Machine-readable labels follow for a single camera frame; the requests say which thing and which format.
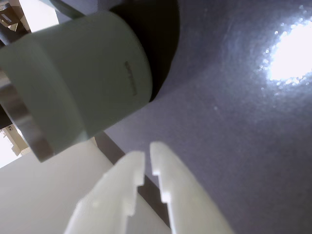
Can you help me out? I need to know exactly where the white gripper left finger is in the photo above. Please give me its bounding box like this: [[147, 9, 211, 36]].
[[63, 150, 144, 234]]

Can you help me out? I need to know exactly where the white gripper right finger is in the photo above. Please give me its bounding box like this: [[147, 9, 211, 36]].
[[149, 142, 235, 234]]

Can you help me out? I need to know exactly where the black rubber mat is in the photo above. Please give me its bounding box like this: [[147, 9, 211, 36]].
[[94, 0, 312, 234]]

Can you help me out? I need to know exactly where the sage green metal-rimmed mug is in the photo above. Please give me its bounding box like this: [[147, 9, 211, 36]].
[[0, 11, 155, 163]]

